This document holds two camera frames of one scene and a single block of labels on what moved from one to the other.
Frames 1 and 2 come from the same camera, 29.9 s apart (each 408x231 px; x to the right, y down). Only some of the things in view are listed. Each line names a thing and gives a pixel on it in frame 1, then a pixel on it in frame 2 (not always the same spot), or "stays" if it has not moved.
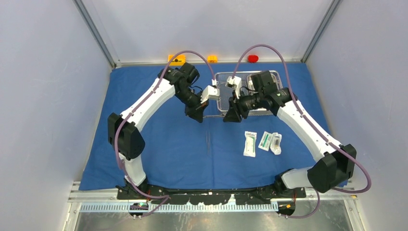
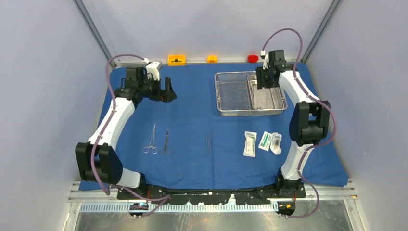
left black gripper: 196,112 -> 166,96
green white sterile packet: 265,141 stays
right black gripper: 235,109 -> 261,83
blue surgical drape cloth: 182,153 stays
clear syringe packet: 275,146 stays
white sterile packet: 249,149 stays
